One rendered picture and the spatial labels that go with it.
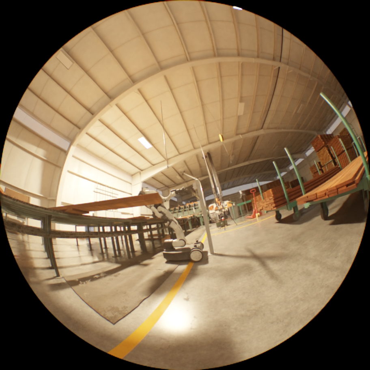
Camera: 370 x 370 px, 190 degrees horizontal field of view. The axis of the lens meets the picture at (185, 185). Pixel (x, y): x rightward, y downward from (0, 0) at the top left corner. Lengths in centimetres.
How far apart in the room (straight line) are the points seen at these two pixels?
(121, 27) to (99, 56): 164
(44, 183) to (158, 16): 952
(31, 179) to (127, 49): 773
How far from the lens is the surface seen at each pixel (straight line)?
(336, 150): 932
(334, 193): 132
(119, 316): 98
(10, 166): 844
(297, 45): 1145
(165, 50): 640
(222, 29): 739
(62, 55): 697
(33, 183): 800
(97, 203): 124
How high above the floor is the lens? 64
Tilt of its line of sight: 18 degrees up
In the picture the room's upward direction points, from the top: 11 degrees counter-clockwise
